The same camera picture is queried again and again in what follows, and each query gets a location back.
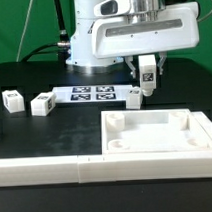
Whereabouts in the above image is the white sheet with AprilTags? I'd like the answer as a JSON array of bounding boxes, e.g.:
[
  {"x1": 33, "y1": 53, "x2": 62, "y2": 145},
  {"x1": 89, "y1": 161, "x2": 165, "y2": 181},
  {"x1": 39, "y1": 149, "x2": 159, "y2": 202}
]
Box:
[{"x1": 52, "y1": 84, "x2": 131, "y2": 104}]

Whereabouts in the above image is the white thin cable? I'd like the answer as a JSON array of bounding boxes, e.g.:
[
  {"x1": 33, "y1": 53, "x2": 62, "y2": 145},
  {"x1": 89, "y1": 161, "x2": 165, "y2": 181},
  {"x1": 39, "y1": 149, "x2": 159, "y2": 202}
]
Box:
[{"x1": 13, "y1": 0, "x2": 38, "y2": 63}]

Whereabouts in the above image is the white square tabletop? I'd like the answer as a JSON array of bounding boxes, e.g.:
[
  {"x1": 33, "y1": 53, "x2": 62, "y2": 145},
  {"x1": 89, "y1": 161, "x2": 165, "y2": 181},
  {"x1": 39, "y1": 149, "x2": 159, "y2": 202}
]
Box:
[{"x1": 101, "y1": 109, "x2": 211, "y2": 154}]

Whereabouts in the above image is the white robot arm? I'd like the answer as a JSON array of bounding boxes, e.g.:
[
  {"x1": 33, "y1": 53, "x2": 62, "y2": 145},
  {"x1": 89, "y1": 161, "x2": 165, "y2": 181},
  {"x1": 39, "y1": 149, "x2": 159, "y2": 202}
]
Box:
[{"x1": 66, "y1": 0, "x2": 199, "y2": 74}]

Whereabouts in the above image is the white U-shaped obstacle fence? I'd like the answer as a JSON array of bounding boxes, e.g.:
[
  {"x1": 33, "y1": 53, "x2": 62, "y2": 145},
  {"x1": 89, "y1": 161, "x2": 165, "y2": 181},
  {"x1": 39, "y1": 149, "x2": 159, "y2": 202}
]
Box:
[{"x1": 0, "y1": 112, "x2": 212, "y2": 187}]

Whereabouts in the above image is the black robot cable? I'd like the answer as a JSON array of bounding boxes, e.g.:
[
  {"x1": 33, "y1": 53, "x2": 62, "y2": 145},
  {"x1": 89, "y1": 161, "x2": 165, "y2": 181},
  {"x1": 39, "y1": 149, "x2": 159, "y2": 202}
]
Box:
[{"x1": 18, "y1": 0, "x2": 73, "y2": 64}]

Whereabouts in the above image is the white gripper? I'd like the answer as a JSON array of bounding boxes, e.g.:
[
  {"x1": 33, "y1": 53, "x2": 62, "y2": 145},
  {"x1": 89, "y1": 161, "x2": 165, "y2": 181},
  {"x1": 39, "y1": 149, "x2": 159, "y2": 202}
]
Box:
[{"x1": 91, "y1": 0, "x2": 199, "y2": 79}]

